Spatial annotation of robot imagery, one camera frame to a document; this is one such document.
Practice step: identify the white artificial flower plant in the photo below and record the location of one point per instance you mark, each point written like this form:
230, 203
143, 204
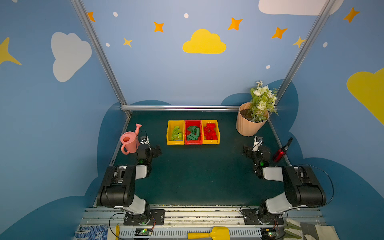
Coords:
262, 104

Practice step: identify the blue white woven cloth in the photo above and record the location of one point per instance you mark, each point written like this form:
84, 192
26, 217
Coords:
92, 232

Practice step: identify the dark green lego top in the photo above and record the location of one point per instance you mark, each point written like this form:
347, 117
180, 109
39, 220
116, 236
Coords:
192, 129

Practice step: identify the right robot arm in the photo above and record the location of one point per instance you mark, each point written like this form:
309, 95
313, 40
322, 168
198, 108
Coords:
301, 185

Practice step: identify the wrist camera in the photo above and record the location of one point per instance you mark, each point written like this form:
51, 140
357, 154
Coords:
144, 140
258, 141

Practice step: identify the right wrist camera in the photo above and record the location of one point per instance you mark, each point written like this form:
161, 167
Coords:
258, 141

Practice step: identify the right circuit board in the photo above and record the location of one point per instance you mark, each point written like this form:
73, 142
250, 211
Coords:
268, 234

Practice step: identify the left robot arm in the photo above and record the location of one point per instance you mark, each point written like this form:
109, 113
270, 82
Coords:
119, 183

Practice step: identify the grey work glove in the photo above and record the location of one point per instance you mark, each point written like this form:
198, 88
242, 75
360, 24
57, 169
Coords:
295, 230

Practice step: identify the beige ribbed flower pot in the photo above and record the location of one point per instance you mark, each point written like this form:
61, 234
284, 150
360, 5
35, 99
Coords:
246, 127

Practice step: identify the red middle bin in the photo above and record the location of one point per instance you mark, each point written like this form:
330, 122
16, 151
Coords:
197, 123

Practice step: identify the pink watering can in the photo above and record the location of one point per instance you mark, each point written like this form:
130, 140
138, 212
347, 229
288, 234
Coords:
130, 141

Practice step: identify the red long lego brick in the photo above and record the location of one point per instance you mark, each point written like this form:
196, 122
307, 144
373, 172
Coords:
207, 130

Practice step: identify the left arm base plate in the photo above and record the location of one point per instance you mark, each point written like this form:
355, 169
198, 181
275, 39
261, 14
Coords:
148, 218

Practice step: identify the left yellow bin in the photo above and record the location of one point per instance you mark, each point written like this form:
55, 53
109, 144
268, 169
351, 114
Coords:
171, 125

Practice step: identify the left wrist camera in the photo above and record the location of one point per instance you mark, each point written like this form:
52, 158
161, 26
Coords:
144, 140

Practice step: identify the yellow toy shovel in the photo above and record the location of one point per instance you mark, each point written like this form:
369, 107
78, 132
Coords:
217, 233

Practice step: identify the yellow bin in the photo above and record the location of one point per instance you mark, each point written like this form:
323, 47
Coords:
204, 124
171, 125

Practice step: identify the circuit board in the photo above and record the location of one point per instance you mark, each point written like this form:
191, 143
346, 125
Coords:
143, 232
268, 234

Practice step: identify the red lego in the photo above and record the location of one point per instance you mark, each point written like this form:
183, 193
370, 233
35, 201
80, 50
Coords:
211, 137

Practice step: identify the aluminium back rail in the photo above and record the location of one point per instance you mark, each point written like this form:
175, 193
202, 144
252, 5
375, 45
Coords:
180, 108

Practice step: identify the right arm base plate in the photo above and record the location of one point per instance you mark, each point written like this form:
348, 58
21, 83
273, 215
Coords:
253, 217

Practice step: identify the left circuit board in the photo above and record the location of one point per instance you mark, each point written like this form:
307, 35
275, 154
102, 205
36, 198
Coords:
143, 232

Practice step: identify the lime long lego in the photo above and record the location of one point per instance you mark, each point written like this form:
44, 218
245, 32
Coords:
177, 130

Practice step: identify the right yellow bin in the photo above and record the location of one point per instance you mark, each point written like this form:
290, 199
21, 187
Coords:
204, 124

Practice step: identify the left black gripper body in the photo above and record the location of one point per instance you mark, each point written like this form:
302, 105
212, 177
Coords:
154, 151

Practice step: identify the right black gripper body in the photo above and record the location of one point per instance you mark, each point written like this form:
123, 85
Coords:
248, 151

